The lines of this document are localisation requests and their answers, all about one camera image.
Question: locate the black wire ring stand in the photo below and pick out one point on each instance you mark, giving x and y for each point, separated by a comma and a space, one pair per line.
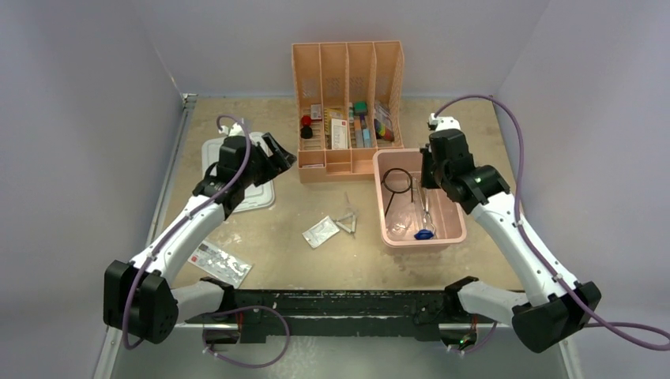
397, 182

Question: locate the red and black bottle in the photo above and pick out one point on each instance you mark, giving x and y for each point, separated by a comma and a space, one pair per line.
306, 131

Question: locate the clay pipe triangle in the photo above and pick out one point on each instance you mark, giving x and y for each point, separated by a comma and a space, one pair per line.
348, 222

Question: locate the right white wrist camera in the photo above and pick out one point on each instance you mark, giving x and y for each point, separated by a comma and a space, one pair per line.
438, 123

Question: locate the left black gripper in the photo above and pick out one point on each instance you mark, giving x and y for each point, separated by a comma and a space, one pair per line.
277, 162

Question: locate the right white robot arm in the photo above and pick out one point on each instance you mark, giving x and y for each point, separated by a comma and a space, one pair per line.
553, 304

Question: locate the colourful item packet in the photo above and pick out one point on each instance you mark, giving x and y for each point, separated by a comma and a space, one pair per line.
383, 122

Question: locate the white plastic bin lid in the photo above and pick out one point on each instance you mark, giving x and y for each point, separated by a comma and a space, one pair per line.
256, 197

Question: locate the green cube block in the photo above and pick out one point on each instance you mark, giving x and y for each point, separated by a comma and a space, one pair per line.
360, 108

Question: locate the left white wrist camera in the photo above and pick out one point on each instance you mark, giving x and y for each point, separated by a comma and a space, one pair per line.
236, 129

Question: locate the blue plastic clip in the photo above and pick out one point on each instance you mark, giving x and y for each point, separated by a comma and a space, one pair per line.
424, 234

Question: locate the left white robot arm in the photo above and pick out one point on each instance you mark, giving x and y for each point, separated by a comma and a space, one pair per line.
138, 297

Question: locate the white foil sachet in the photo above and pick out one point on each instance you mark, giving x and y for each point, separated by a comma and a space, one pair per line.
321, 232

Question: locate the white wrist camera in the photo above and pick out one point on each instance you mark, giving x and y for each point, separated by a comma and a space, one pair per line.
438, 123
236, 129

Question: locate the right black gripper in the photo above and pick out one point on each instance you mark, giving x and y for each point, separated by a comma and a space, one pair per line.
427, 181

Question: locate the metal crucible tongs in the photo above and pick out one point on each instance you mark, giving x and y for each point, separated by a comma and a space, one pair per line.
424, 203

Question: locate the pink plastic bin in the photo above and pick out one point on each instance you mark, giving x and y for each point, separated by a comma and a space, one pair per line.
411, 216

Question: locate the small clear glass beaker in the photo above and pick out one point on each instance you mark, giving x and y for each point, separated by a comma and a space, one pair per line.
397, 226

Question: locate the orange plastic file organizer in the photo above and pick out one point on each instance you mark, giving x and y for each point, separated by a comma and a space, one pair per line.
328, 79

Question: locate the plastic packet with red label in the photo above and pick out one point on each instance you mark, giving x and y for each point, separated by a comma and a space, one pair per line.
219, 264

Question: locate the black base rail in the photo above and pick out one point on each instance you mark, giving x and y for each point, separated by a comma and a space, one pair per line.
419, 314

